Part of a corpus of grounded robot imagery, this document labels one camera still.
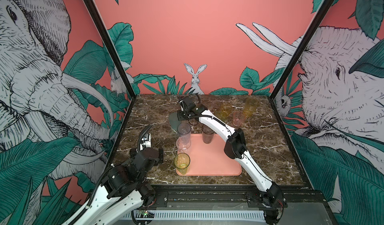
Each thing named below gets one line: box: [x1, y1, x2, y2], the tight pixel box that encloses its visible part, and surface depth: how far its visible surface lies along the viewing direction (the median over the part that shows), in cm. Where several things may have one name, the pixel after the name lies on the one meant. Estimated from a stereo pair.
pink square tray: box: [177, 133, 242, 176], surface depth 85 cm
